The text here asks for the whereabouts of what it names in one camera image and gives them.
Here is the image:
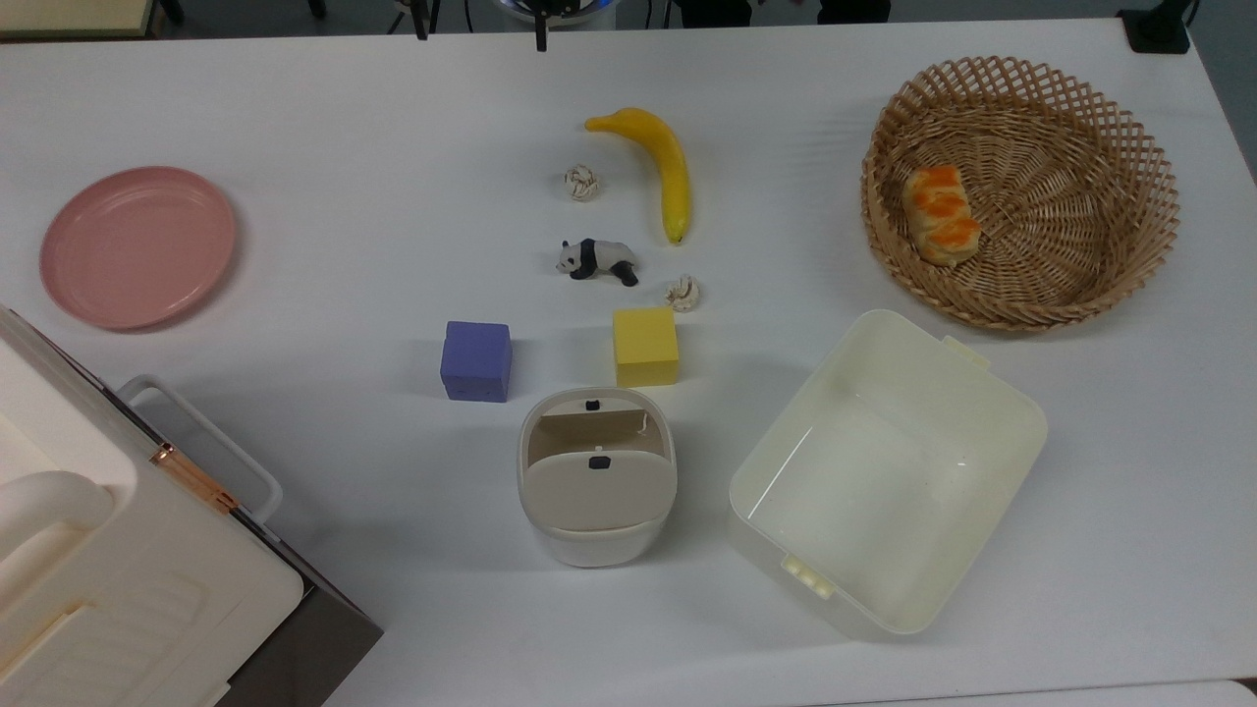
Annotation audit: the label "beige dustbin lid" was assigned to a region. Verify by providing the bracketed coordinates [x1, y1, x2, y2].
[520, 445, 678, 533]

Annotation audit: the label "cream plastic cabinet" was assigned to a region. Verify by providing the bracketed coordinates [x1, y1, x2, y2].
[0, 309, 305, 707]

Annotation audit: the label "copper cabinet door handle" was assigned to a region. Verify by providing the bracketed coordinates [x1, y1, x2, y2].
[149, 442, 240, 515]

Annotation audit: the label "orange glazed toy bread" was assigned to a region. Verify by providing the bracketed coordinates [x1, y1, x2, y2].
[902, 165, 983, 268]

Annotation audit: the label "beige desktop dustbin body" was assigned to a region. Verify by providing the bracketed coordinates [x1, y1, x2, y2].
[518, 386, 679, 570]

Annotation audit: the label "beige wooden desk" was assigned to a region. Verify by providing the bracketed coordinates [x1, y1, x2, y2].
[0, 0, 160, 40]

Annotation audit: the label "black camera stand base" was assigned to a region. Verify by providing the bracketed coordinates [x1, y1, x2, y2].
[1118, 0, 1195, 55]

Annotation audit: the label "pink round plate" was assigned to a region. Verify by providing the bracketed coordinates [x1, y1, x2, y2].
[39, 165, 239, 332]

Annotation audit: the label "woven wicker basket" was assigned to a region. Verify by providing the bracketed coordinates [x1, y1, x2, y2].
[861, 56, 1180, 333]

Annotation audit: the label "black white panda figurine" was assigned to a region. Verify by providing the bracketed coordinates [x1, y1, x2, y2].
[556, 238, 640, 288]

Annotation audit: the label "yellow foam cube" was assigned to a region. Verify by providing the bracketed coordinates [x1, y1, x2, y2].
[613, 307, 681, 389]

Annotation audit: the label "purple foam cube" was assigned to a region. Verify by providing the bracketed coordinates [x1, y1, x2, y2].
[439, 320, 514, 404]

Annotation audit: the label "yellow toy banana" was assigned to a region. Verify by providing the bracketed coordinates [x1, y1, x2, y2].
[584, 106, 691, 245]

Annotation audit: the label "cream plastic storage box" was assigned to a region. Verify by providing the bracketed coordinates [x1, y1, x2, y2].
[728, 309, 1049, 639]

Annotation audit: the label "white drawer handle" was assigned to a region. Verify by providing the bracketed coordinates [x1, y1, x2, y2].
[116, 373, 285, 526]

